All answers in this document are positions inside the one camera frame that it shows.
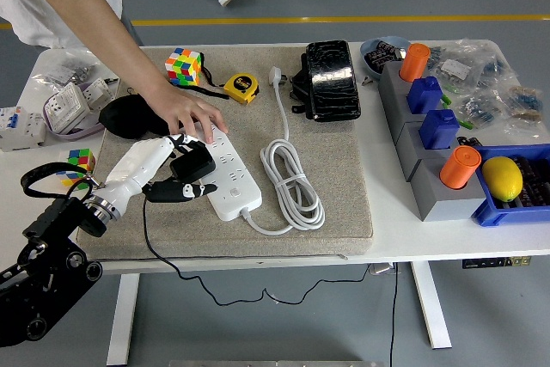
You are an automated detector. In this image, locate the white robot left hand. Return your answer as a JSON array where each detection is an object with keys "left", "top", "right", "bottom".
[{"left": 101, "top": 133, "right": 219, "bottom": 213}]

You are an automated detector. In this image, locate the black plug adapter with cord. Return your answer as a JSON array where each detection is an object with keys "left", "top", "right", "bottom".
[{"left": 143, "top": 143, "right": 371, "bottom": 307}]

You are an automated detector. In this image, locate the white table leg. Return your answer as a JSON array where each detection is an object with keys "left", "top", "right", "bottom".
[
  {"left": 106, "top": 273, "right": 141, "bottom": 366},
  {"left": 410, "top": 261, "right": 453, "bottom": 350}
]

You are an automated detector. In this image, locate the grey under-table bracket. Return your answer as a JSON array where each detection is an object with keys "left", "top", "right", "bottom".
[{"left": 369, "top": 262, "right": 400, "bottom": 276}]

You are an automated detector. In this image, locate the blue plastic bin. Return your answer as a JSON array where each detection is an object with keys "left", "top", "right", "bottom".
[{"left": 470, "top": 143, "right": 550, "bottom": 229}]

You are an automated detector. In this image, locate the grey socket block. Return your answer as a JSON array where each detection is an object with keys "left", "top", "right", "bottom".
[
  {"left": 393, "top": 102, "right": 448, "bottom": 157},
  {"left": 402, "top": 132, "right": 463, "bottom": 183},
  {"left": 411, "top": 155, "right": 490, "bottom": 223},
  {"left": 377, "top": 60, "right": 431, "bottom": 127}
]

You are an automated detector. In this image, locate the grey-brown fabric mat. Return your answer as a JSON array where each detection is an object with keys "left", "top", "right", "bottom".
[{"left": 76, "top": 45, "right": 375, "bottom": 261}]

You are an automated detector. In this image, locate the white circuit breaker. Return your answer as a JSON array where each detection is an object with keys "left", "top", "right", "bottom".
[{"left": 0, "top": 105, "right": 47, "bottom": 153}]

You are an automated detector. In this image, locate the blue bowl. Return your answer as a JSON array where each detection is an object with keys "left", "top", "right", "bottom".
[{"left": 359, "top": 36, "right": 412, "bottom": 81}]

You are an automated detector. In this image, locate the large white wall socket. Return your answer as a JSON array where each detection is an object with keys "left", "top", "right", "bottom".
[{"left": 42, "top": 82, "right": 92, "bottom": 133}]

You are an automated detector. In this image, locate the clear bag of brown parts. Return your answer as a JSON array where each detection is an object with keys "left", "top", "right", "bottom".
[{"left": 502, "top": 78, "right": 550, "bottom": 136}]

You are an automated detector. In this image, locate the white-edged rubik's cube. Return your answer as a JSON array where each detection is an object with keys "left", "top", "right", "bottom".
[{"left": 55, "top": 148, "right": 96, "bottom": 187}]

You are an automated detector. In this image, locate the small white wall socket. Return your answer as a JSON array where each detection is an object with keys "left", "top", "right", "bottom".
[{"left": 80, "top": 77, "right": 116, "bottom": 107}]

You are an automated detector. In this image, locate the black table control panel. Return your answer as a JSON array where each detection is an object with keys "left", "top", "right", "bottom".
[{"left": 461, "top": 256, "right": 533, "bottom": 269}]

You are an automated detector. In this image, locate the orange cylinder peg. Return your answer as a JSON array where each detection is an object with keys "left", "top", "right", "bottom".
[
  {"left": 399, "top": 43, "right": 431, "bottom": 83},
  {"left": 438, "top": 145, "right": 482, "bottom": 191}
]

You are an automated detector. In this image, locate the black cracked glossy case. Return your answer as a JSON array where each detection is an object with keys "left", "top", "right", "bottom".
[{"left": 304, "top": 39, "right": 362, "bottom": 123}]

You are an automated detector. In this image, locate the purple ribbon cable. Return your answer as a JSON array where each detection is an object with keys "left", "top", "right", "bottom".
[{"left": 46, "top": 119, "right": 107, "bottom": 141}]

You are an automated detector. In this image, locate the yellow tape measure with strap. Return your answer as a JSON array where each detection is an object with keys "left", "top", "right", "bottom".
[{"left": 199, "top": 53, "right": 261, "bottom": 106}]

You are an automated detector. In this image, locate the person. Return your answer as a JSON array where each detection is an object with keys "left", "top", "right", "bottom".
[{"left": 0, "top": 0, "right": 143, "bottom": 50}]

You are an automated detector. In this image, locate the bright rubik's cube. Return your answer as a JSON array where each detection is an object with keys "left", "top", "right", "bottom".
[{"left": 165, "top": 47, "right": 203, "bottom": 87}]

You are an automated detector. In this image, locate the blue bottle-shaped peg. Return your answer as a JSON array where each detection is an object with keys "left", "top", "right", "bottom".
[
  {"left": 406, "top": 76, "right": 443, "bottom": 115},
  {"left": 419, "top": 108, "right": 460, "bottom": 151}
]

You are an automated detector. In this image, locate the black hanging power cable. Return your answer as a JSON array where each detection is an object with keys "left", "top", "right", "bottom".
[{"left": 388, "top": 264, "right": 400, "bottom": 367}]

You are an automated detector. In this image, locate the person's right hand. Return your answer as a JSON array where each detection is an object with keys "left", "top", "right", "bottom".
[{"left": 145, "top": 83, "right": 229, "bottom": 144}]

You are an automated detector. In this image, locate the clear bag of blue resistors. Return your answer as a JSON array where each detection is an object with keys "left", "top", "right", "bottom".
[{"left": 455, "top": 83, "right": 512, "bottom": 127}]

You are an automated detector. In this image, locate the yellow lemon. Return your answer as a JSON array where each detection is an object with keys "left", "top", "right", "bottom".
[{"left": 480, "top": 156, "right": 524, "bottom": 203}]

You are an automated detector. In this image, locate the black cloth pouch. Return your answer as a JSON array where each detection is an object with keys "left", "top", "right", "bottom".
[{"left": 98, "top": 95, "right": 173, "bottom": 139}]

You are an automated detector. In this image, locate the clear bag of metal screws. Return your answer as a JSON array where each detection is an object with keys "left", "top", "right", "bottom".
[{"left": 36, "top": 51, "right": 108, "bottom": 87}]

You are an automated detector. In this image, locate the clear bag with white part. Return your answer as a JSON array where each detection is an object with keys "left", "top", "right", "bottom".
[{"left": 429, "top": 39, "right": 512, "bottom": 89}]

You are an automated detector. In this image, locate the white power strip with cord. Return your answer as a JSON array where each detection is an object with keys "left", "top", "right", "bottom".
[{"left": 188, "top": 65, "right": 327, "bottom": 235}]

